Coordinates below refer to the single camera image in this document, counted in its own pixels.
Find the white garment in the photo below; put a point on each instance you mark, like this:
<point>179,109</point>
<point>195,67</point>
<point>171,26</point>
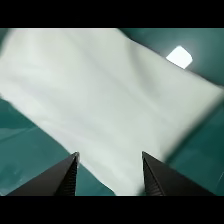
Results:
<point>106,96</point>

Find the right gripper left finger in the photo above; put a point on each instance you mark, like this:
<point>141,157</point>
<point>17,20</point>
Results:
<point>61,180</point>

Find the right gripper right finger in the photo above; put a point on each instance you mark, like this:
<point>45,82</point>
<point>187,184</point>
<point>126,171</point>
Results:
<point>160,180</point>

